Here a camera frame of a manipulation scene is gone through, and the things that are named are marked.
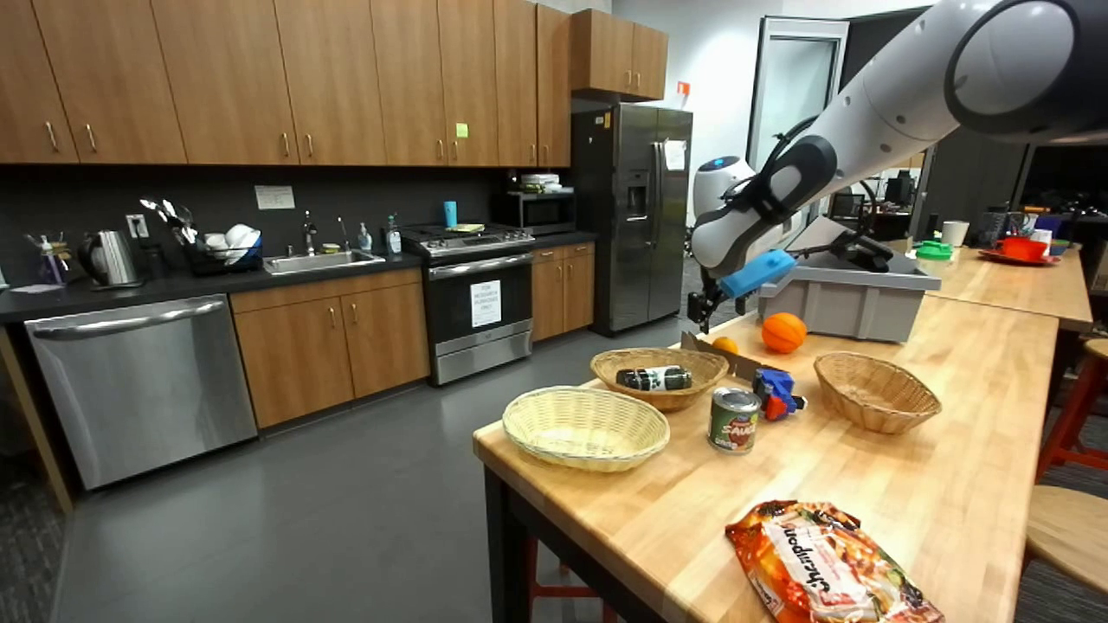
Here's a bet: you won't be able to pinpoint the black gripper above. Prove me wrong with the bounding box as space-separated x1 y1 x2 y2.
686 265 755 336

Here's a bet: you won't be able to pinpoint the dish rack with dishes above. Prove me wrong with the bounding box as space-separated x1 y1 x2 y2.
136 195 265 281

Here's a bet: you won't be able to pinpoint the orange mini basketball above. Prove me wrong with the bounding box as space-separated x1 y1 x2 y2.
757 306 812 355

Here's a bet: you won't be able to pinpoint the dark bottle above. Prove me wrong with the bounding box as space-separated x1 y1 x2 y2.
614 364 698 396

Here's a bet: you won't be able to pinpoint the oval brown wicker basket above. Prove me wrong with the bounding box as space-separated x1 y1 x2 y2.
585 341 734 416

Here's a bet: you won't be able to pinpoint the blue red toy block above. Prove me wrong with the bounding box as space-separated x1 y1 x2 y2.
748 364 811 425

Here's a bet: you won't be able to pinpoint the metal tin can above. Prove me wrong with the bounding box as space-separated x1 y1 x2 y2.
706 383 764 456

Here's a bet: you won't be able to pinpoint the stainless refrigerator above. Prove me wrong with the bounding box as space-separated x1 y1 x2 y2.
572 96 697 340

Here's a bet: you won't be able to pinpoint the white round appliance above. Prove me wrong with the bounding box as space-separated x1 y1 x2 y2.
688 153 757 223

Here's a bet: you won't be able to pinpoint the grey plastic bin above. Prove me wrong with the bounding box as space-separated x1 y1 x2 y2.
755 214 946 347

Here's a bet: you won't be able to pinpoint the narrow wooden base cabinet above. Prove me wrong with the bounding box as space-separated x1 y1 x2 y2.
525 240 601 347

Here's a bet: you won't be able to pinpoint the pale yellow wicker basket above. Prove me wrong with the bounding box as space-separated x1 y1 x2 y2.
500 379 676 477

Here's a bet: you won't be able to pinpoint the round brown wicker basket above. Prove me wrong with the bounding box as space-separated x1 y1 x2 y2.
811 347 946 440

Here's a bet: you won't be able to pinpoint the stainless microwave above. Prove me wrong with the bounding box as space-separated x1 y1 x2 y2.
495 188 579 231

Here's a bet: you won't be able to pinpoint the stack of plates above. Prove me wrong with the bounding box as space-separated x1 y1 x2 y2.
516 170 569 197

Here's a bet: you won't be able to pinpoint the white paper notice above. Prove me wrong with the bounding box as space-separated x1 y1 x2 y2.
463 275 509 332

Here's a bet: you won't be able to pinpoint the stainless steel oven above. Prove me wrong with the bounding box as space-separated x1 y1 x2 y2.
414 227 541 391

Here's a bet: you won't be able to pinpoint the wooden cabinet over refrigerator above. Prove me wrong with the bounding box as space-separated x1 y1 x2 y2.
569 8 673 103

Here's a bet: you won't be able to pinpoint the orange snack bag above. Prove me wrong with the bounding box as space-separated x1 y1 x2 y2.
719 495 949 623

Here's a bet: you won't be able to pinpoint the red bowl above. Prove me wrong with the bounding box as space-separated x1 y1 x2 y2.
994 231 1051 265

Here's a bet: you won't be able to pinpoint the red metal stool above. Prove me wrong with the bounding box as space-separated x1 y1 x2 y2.
525 542 605 623
1031 336 1108 483

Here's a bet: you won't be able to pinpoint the double door wooden base cabinet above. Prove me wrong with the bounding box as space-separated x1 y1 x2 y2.
227 264 434 433

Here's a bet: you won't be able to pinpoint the steel kitchen sink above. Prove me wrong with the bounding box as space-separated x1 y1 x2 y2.
258 250 388 281

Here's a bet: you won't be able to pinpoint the wooden stool seat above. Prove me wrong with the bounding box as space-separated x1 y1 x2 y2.
1023 481 1108 598

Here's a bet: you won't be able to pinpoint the stainless dishwasher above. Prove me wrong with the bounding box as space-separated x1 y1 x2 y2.
22 291 258 495

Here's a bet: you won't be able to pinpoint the white electric kettle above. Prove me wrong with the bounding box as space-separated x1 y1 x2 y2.
82 223 141 291

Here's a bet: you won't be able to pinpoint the utensil jar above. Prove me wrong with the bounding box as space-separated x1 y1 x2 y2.
23 231 72 288

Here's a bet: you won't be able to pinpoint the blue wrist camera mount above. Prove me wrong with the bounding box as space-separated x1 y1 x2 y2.
712 246 802 306

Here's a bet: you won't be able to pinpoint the white door frame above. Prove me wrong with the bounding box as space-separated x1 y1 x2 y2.
744 15 853 171

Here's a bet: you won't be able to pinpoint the white wall plate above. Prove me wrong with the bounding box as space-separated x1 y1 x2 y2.
250 180 302 214

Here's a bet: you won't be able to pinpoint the wooden wall cabinets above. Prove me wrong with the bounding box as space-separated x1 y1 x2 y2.
0 0 574 171

